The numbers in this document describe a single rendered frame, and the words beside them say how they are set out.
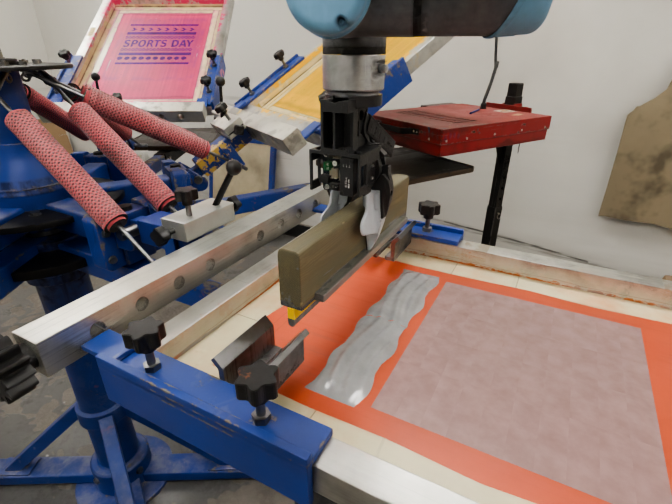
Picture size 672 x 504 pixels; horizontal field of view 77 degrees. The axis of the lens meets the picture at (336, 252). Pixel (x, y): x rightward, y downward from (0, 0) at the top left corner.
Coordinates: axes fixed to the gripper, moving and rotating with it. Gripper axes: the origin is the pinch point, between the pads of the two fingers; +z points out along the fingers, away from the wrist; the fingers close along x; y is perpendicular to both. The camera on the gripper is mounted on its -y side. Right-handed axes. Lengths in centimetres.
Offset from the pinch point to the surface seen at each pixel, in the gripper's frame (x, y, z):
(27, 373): -22.7, 36.1, 7.3
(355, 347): 4.1, 8.3, 13.1
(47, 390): -152, -11, 109
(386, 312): 4.6, -1.9, 13.1
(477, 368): 20.1, 3.8, 13.6
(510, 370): 24.0, 2.1, 13.6
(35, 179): -79, 3, 2
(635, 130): 51, -195, 10
